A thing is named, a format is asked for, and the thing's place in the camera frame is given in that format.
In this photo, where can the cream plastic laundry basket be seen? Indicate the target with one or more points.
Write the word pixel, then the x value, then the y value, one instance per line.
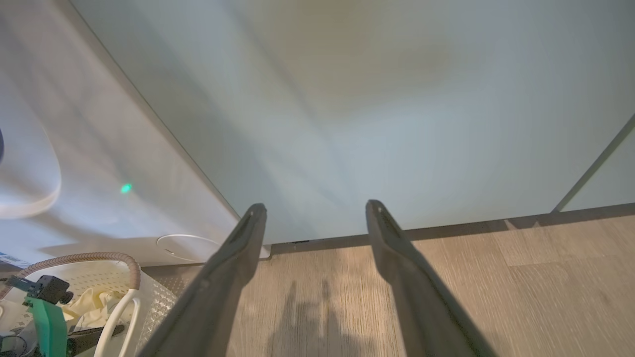
pixel 154 297

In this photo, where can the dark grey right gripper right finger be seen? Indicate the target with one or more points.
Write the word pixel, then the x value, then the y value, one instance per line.
pixel 421 307

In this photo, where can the white washing machine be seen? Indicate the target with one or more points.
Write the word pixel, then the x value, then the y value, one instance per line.
pixel 99 148

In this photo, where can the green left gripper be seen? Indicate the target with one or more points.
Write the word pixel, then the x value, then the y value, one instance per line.
pixel 49 332

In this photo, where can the plain pale yellow garment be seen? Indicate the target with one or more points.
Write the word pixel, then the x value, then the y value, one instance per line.
pixel 92 302

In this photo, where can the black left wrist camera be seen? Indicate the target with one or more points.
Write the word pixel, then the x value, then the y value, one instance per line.
pixel 47 288

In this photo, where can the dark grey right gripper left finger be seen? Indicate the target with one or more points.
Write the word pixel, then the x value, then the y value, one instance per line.
pixel 213 297

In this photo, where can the blue energy label sticker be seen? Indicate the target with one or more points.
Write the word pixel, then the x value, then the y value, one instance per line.
pixel 12 260

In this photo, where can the round white filter cover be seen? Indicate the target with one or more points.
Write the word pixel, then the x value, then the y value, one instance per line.
pixel 188 248

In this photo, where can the pale green cabinet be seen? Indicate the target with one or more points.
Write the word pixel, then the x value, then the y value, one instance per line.
pixel 372 124

